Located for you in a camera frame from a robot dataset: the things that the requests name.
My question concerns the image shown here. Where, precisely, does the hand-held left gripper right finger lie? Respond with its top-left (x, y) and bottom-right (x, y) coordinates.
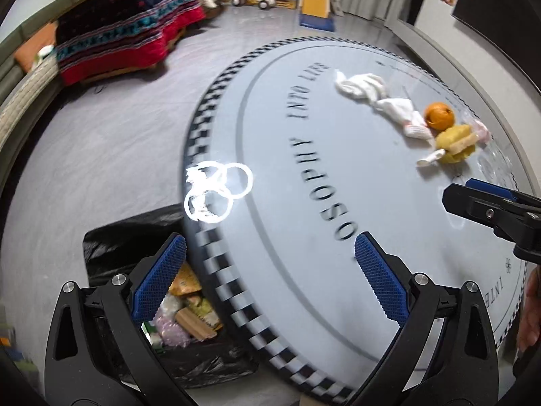
top-left (354, 232), bottom-right (495, 406)

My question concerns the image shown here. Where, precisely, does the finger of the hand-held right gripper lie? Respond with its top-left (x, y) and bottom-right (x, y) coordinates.
top-left (442, 183), bottom-right (529, 242)
top-left (465, 178), bottom-right (541, 210)

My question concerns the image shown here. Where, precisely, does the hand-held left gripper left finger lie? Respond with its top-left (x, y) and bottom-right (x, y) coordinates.
top-left (44, 232), bottom-right (187, 406)

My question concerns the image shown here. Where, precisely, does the clear bag with white filling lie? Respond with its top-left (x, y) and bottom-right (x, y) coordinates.
top-left (161, 294), bottom-right (187, 318)

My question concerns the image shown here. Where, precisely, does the pink plastic bag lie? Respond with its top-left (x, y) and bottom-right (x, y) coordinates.
top-left (152, 313), bottom-right (191, 347)

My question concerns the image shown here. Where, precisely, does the green and white packet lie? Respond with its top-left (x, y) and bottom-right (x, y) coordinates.
top-left (141, 321), bottom-right (163, 349)

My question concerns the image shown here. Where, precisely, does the brown cardboard piece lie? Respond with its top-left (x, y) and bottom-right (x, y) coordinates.
top-left (175, 307), bottom-right (218, 341)

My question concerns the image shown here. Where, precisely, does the black trash bag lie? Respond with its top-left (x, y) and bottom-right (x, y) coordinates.
top-left (80, 203), bottom-right (260, 390)

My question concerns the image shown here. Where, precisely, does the person's right hand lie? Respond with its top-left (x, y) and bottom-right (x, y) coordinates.
top-left (516, 264), bottom-right (541, 353)

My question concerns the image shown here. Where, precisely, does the clear plastic container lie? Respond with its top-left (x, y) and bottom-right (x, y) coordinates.
top-left (475, 135), bottom-right (522, 189)

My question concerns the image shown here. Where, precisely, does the yellow fruit peel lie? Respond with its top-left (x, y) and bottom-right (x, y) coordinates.
top-left (435, 123), bottom-right (478, 165)

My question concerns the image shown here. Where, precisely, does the pink wrapper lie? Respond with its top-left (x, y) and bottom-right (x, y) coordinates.
top-left (469, 118), bottom-right (492, 144)

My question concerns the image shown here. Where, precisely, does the white paper scrap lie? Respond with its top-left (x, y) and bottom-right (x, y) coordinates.
top-left (416, 148), bottom-right (446, 167)

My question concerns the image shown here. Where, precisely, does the orange fruit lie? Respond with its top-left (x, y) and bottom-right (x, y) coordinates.
top-left (424, 101), bottom-right (456, 132)

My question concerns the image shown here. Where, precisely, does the crumpled white tissue near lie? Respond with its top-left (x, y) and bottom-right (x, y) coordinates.
top-left (375, 98), bottom-right (434, 139)

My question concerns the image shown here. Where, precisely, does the white cloth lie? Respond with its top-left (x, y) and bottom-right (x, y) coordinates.
top-left (335, 71), bottom-right (387, 103)

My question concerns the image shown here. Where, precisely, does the beige quilted sofa cover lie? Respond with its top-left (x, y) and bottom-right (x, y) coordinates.
top-left (0, 55), bottom-right (59, 153)

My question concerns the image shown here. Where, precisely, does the table with patterned red cloth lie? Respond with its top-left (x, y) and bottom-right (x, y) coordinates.
top-left (55, 0), bottom-right (208, 87)

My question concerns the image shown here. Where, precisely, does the orange cushion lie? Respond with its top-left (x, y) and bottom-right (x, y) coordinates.
top-left (15, 21), bottom-right (57, 72)

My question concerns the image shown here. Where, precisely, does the green sofa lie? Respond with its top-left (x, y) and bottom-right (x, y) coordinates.
top-left (0, 19), bottom-right (55, 106)

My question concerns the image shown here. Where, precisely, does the woven toy basket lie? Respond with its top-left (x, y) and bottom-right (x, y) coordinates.
top-left (199, 0), bottom-right (232, 20)

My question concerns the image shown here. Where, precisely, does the dark wall screen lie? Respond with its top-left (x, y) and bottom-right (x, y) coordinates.
top-left (450, 0), bottom-right (541, 94)

